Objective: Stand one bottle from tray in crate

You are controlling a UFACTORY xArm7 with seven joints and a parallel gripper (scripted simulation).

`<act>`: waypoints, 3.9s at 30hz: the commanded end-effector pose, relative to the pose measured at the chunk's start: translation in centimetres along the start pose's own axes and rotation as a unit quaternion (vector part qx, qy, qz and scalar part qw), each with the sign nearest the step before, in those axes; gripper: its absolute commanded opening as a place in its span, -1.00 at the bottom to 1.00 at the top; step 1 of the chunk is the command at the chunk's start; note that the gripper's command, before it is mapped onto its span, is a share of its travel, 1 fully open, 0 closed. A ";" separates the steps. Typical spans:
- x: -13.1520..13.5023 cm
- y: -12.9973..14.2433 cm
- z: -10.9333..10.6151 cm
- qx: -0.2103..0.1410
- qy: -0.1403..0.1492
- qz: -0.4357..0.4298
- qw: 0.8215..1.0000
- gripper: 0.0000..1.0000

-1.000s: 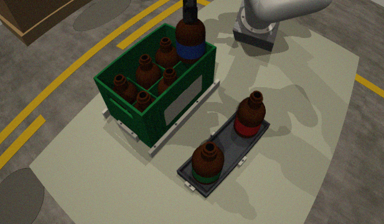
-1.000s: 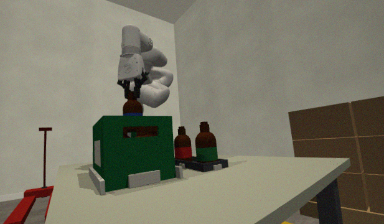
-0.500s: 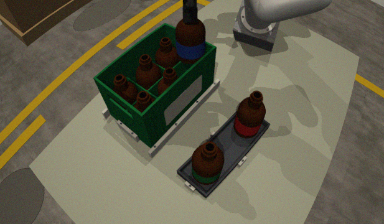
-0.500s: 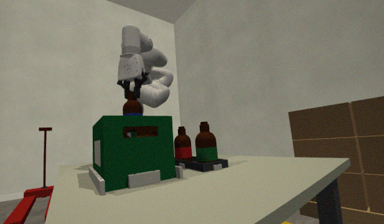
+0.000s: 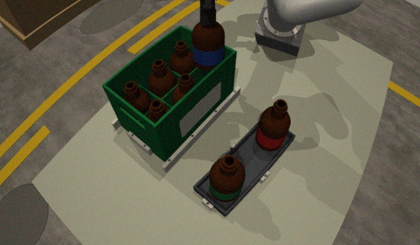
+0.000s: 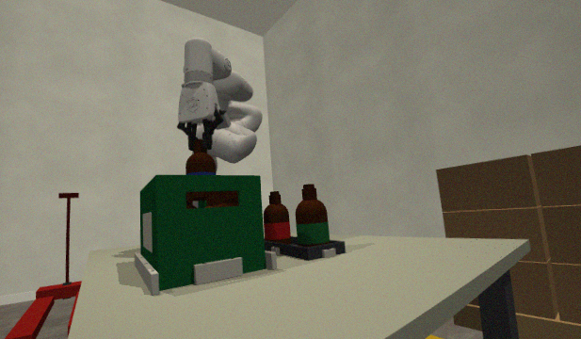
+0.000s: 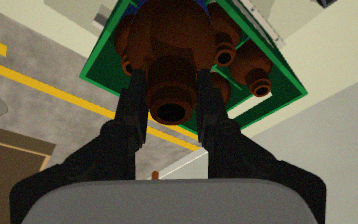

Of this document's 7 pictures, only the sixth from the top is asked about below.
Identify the green plastic crate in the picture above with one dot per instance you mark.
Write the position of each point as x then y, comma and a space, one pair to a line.
184, 237

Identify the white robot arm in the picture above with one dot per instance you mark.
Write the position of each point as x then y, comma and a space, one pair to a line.
200, 60

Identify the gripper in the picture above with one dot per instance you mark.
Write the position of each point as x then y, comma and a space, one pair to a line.
198, 101

